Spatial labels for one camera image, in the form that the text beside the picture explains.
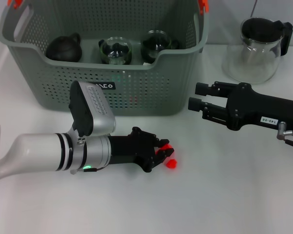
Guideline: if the grey-green perforated storage bin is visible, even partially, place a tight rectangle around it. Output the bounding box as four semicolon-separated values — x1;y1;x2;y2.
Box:
0;0;209;117

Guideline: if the glass teapot with black lid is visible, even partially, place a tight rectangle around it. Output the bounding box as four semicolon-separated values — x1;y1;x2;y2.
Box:
221;17;293;85

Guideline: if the red rectangular building brick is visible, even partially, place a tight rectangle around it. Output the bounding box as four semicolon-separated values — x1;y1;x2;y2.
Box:
155;143;174;155

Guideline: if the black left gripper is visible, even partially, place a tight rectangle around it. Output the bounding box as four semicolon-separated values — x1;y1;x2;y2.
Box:
107;126;175;173

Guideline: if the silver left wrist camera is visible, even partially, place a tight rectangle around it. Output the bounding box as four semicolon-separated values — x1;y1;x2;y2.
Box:
68;80;117;137

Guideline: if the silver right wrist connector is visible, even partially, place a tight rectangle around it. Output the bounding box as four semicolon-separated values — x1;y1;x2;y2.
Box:
276;122;293;141

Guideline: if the small red round-top brick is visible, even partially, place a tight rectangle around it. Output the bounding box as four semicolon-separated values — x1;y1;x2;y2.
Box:
166;158;178;170

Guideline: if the thin wall cable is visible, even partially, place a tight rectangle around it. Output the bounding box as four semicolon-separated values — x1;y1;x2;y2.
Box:
250;0;259;17

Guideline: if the dark clay teapot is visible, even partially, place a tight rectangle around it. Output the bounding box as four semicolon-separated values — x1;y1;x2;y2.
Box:
45;33;83;62

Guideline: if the glass teacup with black sleeve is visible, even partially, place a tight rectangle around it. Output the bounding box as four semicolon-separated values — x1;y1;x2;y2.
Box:
99;36;133;66
140;30;180;63

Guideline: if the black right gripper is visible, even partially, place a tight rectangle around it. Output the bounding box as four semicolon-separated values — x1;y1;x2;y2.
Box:
188;82;293;131

